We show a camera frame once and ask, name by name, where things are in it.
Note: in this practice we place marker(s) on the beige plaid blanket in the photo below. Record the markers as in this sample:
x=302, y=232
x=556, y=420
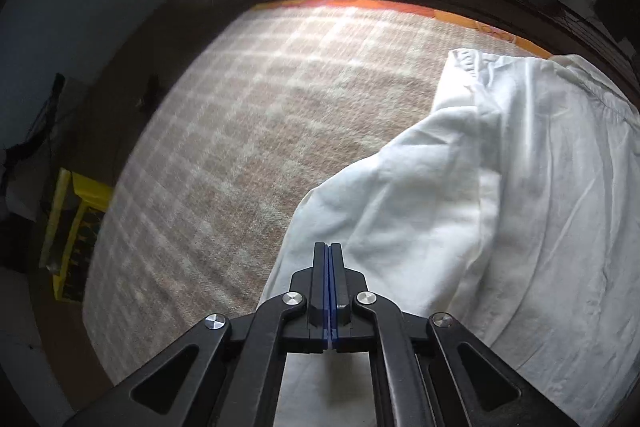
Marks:
x=250, y=147

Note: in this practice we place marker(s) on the white garment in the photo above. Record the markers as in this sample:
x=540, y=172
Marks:
x=525, y=207

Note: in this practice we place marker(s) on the yellow plastic crate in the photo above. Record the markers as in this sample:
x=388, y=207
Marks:
x=80, y=227

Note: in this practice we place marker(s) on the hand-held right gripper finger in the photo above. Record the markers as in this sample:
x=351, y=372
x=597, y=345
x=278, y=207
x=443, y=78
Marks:
x=326, y=307
x=334, y=307

